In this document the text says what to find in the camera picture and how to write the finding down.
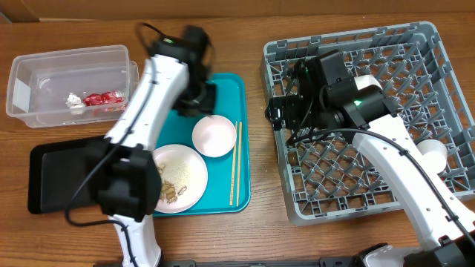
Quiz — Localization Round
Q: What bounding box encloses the pink bowl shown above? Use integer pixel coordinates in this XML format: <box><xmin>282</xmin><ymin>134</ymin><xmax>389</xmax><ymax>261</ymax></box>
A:
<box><xmin>191</xmin><ymin>115</ymin><xmax>237</xmax><ymax>158</ymax></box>

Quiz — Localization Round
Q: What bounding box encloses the white bowl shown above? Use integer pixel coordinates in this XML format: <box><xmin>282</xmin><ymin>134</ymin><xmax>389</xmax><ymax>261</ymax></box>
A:
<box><xmin>354</xmin><ymin>75</ymin><xmax>382</xmax><ymax>90</ymax></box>

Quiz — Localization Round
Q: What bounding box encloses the red snack wrapper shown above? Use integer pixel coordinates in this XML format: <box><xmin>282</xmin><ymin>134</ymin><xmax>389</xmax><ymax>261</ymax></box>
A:
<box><xmin>82</xmin><ymin>90</ymin><xmax>127</xmax><ymax>115</ymax></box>

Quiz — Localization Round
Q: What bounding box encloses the white tissue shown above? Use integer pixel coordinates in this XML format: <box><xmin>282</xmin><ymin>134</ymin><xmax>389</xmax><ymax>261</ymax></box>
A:
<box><xmin>65</xmin><ymin>93</ymin><xmax>86</xmax><ymax>115</ymax></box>

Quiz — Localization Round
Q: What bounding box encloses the white paper cup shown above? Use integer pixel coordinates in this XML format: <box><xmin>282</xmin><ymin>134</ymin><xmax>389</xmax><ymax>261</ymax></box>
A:
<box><xmin>416</xmin><ymin>139</ymin><xmax>448</xmax><ymax>174</ymax></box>

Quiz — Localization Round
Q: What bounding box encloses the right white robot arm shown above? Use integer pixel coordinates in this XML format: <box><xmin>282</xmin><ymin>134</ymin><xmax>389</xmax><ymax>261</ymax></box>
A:
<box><xmin>266</xmin><ymin>50</ymin><xmax>474</xmax><ymax>266</ymax></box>

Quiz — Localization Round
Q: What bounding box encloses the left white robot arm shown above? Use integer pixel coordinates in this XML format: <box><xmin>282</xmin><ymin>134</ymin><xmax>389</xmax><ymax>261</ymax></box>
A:
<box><xmin>80</xmin><ymin>25</ymin><xmax>217</xmax><ymax>266</ymax></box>

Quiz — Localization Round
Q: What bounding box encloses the grey dishwasher rack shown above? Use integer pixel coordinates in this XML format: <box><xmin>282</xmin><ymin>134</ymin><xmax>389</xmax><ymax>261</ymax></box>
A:
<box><xmin>261</xmin><ymin>22</ymin><xmax>474</xmax><ymax>226</ymax></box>

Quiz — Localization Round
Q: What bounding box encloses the clear plastic waste bin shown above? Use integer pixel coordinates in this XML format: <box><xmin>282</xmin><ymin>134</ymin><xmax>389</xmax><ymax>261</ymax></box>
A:
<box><xmin>6</xmin><ymin>44</ymin><xmax>139</xmax><ymax>128</ymax></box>

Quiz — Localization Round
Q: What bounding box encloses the black waste bin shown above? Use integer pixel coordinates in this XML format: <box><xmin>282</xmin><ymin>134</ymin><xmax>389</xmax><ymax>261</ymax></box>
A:
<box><xmin>27</xmin><ymin>136</ymin><xmax>103</xmax><ymax>214</ymax></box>

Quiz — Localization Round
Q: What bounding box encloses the left wooden chopstick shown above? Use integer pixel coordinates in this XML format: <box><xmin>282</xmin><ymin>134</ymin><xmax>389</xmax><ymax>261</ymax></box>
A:
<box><xmin>229</xmin><ymin>122</ymin><xmax>238</xmax><ymax>206</ymax></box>

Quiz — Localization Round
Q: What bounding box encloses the wooden chopstick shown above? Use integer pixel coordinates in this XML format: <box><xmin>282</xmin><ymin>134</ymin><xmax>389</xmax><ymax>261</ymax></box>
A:
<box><xmin>229</xmin><ymin>122</ymin><xmax>238</xmax><ymax>206</ymax></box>
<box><xmin>236</xmin><ymin>122</ymin><xmax>242</xmax><ymax>206</ymax></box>

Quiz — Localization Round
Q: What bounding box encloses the right wooden chopstick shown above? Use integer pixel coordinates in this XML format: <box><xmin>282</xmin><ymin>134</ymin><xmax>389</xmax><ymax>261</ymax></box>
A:
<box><xmin>236</xmin><ymin>122</ymin><xmax>242</xmax><ymax>206</ymax></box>

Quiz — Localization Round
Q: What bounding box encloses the rice pile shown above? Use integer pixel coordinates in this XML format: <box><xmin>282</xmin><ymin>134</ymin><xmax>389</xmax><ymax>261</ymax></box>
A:
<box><xmin>158</xmin><ymin>157</ymin><xmax>190</xmax><ymax>186</ymax></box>

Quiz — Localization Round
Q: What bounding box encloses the pink plate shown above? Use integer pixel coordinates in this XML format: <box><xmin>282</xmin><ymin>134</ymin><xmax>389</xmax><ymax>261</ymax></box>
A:
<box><xmin>153</xmin><ymin>145</ymin><xmax>208</xmax><ymax>214</ymax></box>

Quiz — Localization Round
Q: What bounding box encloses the teal plastic tray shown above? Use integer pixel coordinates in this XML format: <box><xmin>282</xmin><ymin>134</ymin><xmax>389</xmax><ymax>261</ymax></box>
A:
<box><xmin>179</xmin><ymin>73</ymin><xmax>251</xmax><ymax>216</ymax></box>

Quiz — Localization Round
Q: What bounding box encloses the peanut shells pile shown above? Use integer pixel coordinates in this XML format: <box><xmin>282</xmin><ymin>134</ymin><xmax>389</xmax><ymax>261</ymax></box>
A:
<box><xmin>160</xmin><ymin>176</ymin><xmax>188</xmax><ymax>204</ymax></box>

